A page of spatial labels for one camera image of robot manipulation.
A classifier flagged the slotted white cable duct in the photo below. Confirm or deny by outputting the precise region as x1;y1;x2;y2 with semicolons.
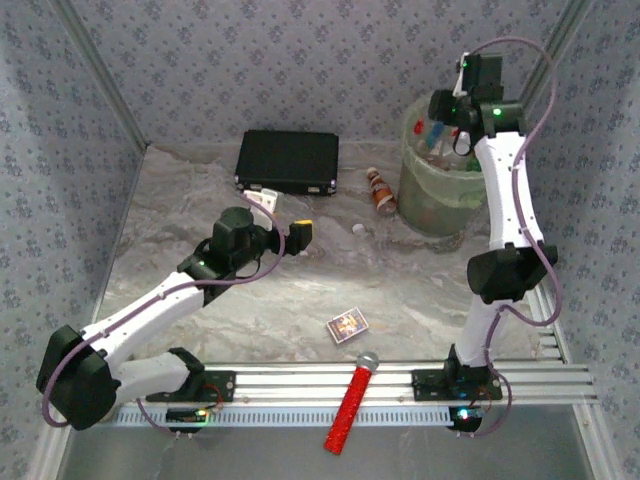
99;404;459;429

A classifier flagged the purple card box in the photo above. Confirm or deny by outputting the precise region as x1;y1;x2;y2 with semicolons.
325;306;371;345

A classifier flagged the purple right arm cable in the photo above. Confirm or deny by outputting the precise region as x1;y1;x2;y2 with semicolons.
452;36;564;441

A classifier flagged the clear bottle blue red label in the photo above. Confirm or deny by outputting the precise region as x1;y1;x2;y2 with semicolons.
413;118;447;150

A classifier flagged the black hard case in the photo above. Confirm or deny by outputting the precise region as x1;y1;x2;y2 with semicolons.
234;129;340;197

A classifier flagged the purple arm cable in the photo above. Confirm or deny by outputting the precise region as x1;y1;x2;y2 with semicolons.
452;36;564;441
42;192;289;441

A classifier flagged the orange brown drink bottle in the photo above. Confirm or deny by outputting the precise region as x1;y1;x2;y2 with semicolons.
366;167;400;216

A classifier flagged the aluminium frame post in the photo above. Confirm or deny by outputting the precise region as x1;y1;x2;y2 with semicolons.
52;0;151;151
519;0;595;101

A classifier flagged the translucent green plastic bin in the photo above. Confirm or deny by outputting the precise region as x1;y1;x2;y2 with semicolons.
398;94;494;237

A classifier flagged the red glitter microphone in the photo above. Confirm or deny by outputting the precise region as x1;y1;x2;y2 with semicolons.
323;351;380;456

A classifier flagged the aluminium side rail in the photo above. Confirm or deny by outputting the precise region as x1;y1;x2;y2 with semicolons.
524;284;569;364

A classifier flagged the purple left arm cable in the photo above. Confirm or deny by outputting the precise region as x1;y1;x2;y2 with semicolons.
42;192;289;441

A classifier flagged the small circuit board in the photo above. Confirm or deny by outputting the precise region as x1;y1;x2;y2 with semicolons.
166;407;209;427
448;405;484;432

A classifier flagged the clear bottle white cap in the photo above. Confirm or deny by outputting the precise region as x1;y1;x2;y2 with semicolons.
351;223;382;269

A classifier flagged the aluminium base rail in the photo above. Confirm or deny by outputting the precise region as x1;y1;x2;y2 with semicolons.
119;362;599;407

